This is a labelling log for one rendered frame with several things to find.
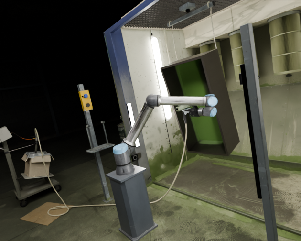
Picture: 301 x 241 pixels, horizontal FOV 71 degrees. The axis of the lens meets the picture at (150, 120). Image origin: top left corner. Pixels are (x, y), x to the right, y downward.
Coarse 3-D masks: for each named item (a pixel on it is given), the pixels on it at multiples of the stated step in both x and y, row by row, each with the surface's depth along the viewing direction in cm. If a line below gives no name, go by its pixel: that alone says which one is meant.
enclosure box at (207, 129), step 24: (216, 48) 236; (168, 72) 269; (192, 72) 272; (216, 72) 234; (192, 96) 288; (216, 96) 233; (192, 120) 302; (216, 120) 280; (192, 144) 300; (216, 144) 283
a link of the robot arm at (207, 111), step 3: (204, 108) 212; (207, 108) 207; (210, 108) 206; (213, 108) 205; (204, 111) 210; (207, 111) 208; (210, 111) 206; (213, 111) 204; (216, 111) 210; (204, 114) 211; (207, 114) 209; (210, 114) 206; (213, 114) 205
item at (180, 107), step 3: (180, 105) 225; (183, 105) 227; (186, 105) 230; (177, 108) 221; (180, 108) 222; (183, 108) 226; (183, 114) 231; (186, 114) 232; (183, 117) 232; (186, 117) 232; (186, 120) 233
